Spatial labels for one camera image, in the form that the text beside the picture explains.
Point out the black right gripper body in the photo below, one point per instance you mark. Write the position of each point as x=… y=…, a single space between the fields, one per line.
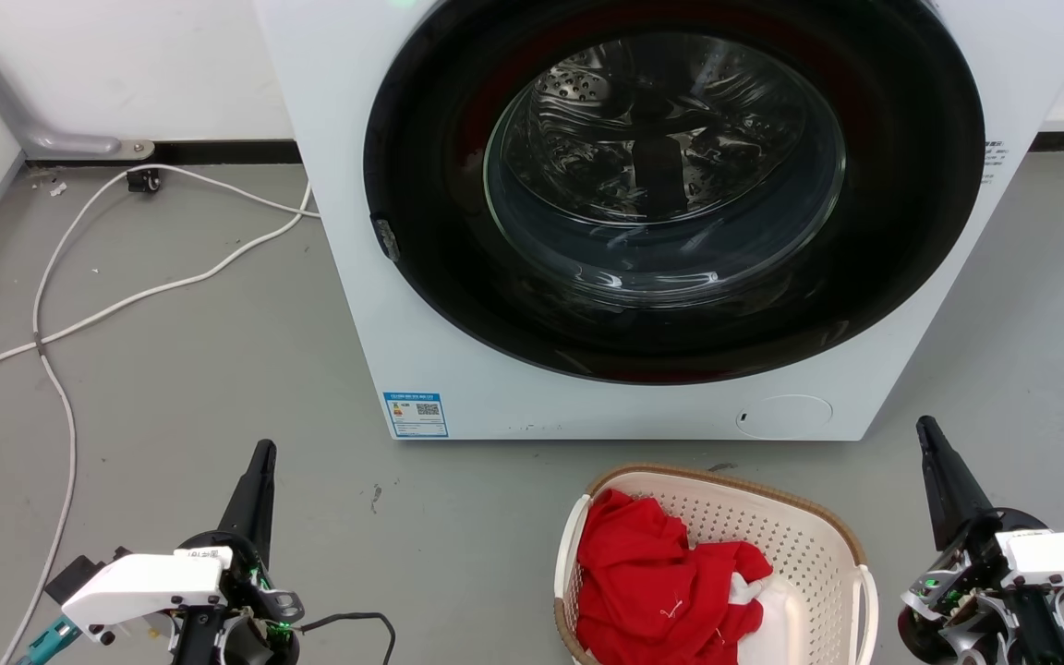
x=961 y=591

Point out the red garment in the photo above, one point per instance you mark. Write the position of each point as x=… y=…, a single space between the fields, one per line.
x=643 y=582

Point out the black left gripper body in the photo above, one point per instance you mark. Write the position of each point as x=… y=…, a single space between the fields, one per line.
x=250 y=600

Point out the round white filter cover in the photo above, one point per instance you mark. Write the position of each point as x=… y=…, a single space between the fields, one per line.
x=786 y=416

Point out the blue energy label sticker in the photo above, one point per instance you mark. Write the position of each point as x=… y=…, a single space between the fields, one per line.
x=415 y=415

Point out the grey drain pipe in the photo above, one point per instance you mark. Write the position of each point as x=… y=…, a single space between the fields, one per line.
x=33 y=134

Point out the cream plastic laundry basket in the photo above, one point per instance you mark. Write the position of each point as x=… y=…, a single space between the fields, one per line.
x=800 y=545

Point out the black round washer door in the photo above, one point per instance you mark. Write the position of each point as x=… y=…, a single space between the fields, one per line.
x=421 y=139

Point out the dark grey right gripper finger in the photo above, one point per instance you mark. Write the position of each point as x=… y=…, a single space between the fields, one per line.
x=949 y=485
x=1036 y=633

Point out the white garment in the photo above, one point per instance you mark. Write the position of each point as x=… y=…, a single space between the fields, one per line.
x=777 y=619

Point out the small black floor clip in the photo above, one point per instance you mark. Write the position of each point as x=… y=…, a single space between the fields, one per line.
x=143 y=180

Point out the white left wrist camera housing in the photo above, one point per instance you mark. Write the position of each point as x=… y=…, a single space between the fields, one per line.
x=144 y=586

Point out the white front-load washing machine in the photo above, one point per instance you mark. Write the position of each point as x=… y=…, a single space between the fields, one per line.
x=347 y=305

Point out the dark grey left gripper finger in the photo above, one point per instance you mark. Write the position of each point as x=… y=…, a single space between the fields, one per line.
x=194 y=642
x=253 y=499

